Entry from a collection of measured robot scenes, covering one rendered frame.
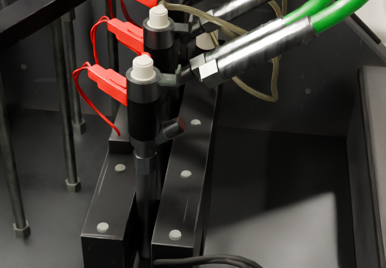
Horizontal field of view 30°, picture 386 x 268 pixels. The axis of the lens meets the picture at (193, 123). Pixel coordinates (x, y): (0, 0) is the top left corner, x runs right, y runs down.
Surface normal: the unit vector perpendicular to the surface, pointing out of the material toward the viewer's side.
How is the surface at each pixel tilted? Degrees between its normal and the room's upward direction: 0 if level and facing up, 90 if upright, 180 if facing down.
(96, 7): 90
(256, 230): 0
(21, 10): 0
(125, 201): 0
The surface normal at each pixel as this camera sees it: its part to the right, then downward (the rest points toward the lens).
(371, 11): 0.03, -0.78
